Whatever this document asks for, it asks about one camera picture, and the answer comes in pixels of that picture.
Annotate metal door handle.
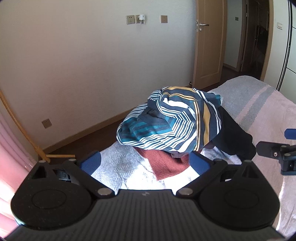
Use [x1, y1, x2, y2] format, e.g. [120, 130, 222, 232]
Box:
[196, 20, 210, 32]

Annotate red-brown knit sweater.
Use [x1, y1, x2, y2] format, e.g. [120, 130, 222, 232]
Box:
[136, 147, 191, 181]

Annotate black garment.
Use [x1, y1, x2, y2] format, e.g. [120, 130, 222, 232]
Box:
[207, 105, 257, 161]

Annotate white wardrobe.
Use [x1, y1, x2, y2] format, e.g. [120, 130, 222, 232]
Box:
[276, 0, 296, 103]

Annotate striped knit sweater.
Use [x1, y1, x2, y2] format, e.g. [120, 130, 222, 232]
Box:
[116, 86, 223, 154]

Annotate bamboo rack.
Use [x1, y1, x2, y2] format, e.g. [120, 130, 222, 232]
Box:
[0, 89, 76, 163]

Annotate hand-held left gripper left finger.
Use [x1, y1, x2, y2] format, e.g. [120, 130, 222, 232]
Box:
[30, 151, 115, 198]

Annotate pink curtain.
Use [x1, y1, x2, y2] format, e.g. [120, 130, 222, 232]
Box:
[0, 104, 39, 235]

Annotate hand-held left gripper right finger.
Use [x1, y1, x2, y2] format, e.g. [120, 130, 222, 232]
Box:
[176, 152, 262, 198]

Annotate wooden door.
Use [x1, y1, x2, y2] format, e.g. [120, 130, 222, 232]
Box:
[192, 0, 228, 90]

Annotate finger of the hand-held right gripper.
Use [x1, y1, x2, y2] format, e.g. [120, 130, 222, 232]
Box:
[284, 128, 296, 140]
[256, 141, 296, 176]

